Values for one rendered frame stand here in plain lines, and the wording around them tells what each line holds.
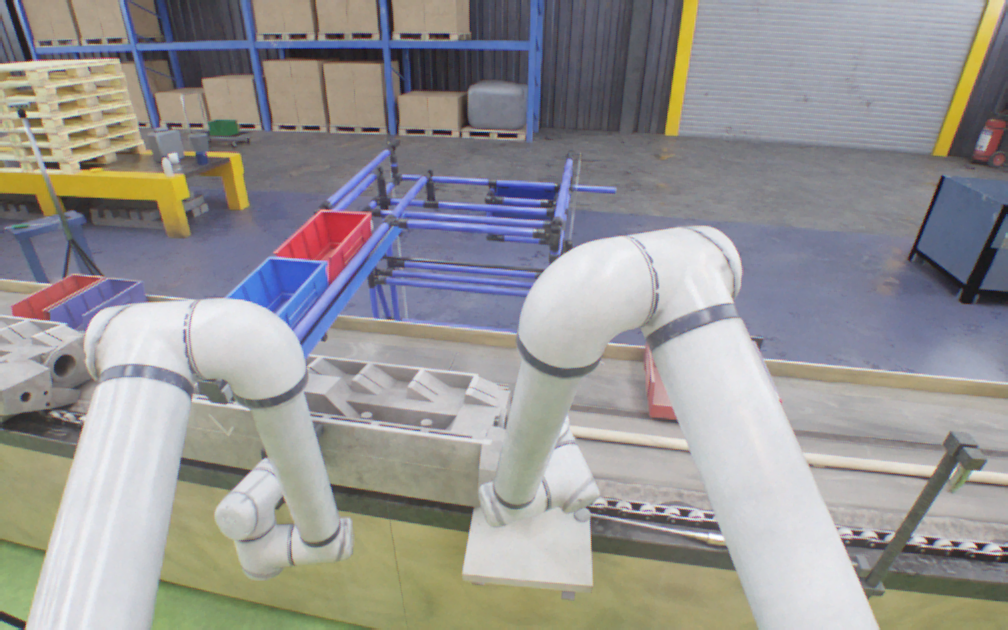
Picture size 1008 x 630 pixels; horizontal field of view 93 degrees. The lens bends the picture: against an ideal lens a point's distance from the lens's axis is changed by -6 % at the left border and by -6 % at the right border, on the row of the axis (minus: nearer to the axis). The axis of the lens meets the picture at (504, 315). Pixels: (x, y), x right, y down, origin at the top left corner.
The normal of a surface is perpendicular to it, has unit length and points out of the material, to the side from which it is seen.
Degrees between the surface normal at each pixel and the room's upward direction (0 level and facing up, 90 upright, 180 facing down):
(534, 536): 0
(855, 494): 0
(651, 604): 90
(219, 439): 80
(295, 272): 94
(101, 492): 28
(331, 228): 94
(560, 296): 63
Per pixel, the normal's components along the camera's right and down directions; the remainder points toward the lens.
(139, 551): 0.89, -0.36
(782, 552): -0.48, -0.14
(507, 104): -0.07, 0.52
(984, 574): 0.01, -0.87
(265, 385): 0.36, 0.55
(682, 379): -0.82, 0.07
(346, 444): -0.16, 0.33
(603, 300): 0.04, 0.18
